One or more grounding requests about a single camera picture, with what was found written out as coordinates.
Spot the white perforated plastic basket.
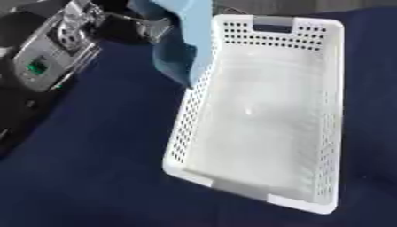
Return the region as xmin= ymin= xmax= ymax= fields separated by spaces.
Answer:
xmin=161 ymin=13 xmax=347 ymax=215

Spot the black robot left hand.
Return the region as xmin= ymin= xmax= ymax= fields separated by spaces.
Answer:
xmin=93 ymin=11 xmax=177 ymax=47

